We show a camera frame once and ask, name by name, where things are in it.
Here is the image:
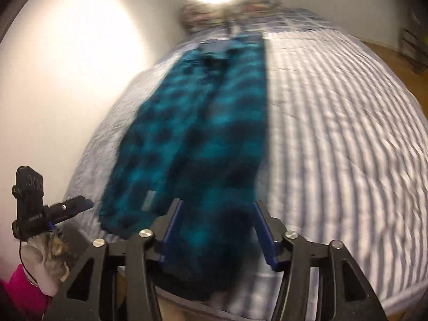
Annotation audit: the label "person's left forearm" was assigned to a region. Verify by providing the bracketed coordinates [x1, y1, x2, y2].
[7, 263, 51, 321]

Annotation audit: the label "blue white checkered bedsheet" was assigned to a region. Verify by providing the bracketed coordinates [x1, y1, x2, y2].
[187, 8, 335, 41]

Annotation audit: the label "black clothes rack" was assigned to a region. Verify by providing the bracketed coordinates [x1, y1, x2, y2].
[399, 23, 428, 74]

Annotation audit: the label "teal plaid jacket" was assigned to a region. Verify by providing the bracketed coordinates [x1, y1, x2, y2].
[98, 38, 270, 300]

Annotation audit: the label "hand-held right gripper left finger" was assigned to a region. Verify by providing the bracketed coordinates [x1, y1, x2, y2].
[43, 199, 185, 321]

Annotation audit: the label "person's left hand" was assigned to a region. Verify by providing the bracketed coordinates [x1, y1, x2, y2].
[22, 229, 73, 297]

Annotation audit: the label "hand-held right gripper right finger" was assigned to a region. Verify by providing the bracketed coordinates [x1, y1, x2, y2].
[254, 201, 388, 321]

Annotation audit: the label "floral bedding pile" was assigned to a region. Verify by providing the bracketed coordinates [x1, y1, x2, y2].
[181, 0, 285, 33]

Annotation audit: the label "striped blue white bed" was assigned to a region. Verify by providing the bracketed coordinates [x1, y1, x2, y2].
[63, 23, 428, 311]

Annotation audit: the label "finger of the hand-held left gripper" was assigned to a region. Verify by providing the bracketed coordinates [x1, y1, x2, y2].
[47, 196, 94, 223]

